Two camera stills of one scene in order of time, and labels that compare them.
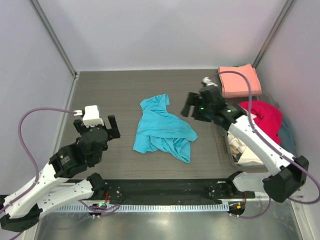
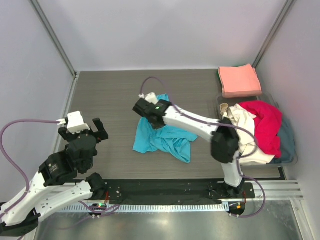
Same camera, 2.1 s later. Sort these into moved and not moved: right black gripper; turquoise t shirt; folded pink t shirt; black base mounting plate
Moved: right black gripper
Not moved: folded pink t shirt; turquoise t shirt; black base mounting plate
